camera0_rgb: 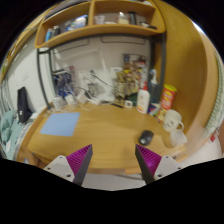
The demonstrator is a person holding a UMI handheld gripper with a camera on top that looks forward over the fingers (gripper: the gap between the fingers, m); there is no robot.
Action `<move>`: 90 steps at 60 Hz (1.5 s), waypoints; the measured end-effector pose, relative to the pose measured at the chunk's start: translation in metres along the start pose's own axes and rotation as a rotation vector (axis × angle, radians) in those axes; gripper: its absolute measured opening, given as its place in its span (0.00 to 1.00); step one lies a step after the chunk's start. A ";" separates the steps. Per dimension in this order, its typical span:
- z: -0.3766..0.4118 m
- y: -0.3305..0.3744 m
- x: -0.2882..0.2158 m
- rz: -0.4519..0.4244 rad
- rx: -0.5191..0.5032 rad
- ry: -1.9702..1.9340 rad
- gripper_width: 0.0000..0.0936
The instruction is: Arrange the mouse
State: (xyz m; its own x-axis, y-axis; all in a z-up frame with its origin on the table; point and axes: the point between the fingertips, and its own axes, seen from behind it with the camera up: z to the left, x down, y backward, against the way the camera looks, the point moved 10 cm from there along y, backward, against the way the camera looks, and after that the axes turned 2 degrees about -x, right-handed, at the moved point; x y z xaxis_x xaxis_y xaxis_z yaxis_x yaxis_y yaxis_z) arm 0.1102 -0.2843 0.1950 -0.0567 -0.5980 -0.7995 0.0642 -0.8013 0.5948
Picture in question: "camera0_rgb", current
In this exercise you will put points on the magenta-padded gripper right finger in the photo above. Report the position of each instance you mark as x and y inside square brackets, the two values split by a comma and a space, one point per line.
[166, 164]

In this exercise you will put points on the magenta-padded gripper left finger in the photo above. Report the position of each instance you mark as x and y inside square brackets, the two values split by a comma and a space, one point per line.
[58, 165]

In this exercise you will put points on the black computer mouse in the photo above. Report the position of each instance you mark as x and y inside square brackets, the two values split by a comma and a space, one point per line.
[146, 137]

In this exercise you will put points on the light blue mouse pad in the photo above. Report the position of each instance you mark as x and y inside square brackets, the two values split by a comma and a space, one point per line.
[61, 124]

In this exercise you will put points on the white printed mug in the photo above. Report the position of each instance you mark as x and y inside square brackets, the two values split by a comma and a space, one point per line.
[172, 120]

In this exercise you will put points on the teal striped bedding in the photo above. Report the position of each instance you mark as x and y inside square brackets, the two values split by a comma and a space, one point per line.
[10, 130]

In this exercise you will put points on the red chips can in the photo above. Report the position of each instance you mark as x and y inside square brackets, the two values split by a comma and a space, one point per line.
[167, 100]

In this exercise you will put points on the white red-capped lotion bottle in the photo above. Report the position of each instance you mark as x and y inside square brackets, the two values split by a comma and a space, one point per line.
[143, 100]

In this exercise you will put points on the black hanging bag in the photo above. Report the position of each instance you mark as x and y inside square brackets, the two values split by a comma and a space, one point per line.
[23, 105]

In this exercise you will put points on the small white cube clock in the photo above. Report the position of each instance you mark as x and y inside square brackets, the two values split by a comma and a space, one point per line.
[128, 103]

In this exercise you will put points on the blue model kit box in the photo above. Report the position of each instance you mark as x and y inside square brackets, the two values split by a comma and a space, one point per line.
[63, 83]

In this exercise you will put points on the grey metal cup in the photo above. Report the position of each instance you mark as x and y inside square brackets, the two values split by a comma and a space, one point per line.
[92, 88]

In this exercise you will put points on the golden robot figurine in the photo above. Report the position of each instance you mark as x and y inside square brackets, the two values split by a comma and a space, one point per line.
[120, 90]

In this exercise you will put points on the printed figurine box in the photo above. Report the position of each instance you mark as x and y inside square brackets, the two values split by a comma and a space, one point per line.
[135, 66]

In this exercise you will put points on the wooden shelf unit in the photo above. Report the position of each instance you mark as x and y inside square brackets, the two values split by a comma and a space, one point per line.
[100, 30]

